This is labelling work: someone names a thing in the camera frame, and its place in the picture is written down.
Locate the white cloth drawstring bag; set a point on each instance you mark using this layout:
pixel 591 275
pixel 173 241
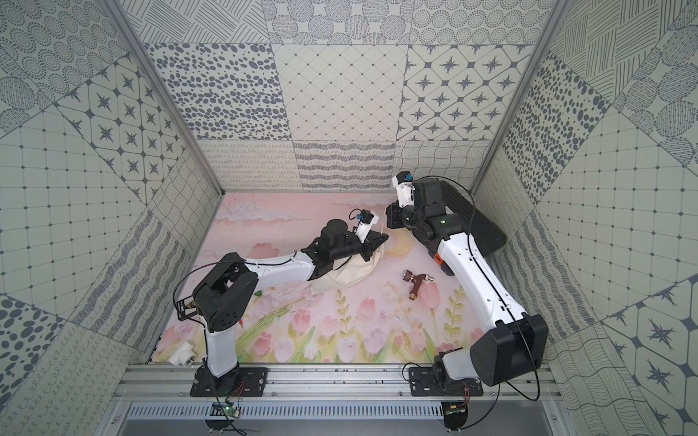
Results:
pixel 356 269

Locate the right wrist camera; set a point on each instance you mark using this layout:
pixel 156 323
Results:
pixel 403 183

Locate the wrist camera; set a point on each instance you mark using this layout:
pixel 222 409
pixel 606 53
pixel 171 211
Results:
pixel 403 183
pixel 366 219

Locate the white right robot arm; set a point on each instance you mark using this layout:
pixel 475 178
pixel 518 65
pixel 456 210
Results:
pixel 514 340

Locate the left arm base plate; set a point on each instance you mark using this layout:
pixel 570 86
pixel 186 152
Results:
pixel 241 381

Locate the black plastic tool case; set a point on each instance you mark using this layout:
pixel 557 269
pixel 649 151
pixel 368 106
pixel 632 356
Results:
pixel 449 212

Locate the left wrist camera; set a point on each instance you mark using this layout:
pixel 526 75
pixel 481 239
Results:
pixel 366 219

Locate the white pipe fitting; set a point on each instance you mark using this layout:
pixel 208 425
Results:
pixel 184 355

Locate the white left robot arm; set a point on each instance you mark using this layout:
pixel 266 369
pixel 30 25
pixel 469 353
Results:
pixel 220 300

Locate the green circuit board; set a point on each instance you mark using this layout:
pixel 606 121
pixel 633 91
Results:
pixel 229 410

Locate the dark red garden hose nozzle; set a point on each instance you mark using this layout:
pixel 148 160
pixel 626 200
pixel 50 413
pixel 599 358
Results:
pixel 416 280

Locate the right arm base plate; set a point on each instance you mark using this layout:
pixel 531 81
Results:
pixel 426 382

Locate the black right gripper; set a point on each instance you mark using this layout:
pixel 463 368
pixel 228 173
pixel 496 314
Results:
pixel 393 209

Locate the aluminium front rail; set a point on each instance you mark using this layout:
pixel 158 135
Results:
pixel 307 382

